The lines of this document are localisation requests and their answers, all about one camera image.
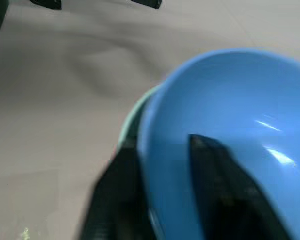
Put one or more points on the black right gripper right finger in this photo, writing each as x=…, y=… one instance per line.
x=227, y=195

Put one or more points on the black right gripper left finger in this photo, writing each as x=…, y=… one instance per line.
x=115, y=200

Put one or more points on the blue plastic bowl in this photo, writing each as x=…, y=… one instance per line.
x=222, y=95

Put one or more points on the green plastic bowl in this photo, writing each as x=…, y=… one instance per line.
x=132, y=117

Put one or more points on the black chair caster foot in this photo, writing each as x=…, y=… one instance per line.
x=147, y=3
x=47, y=3

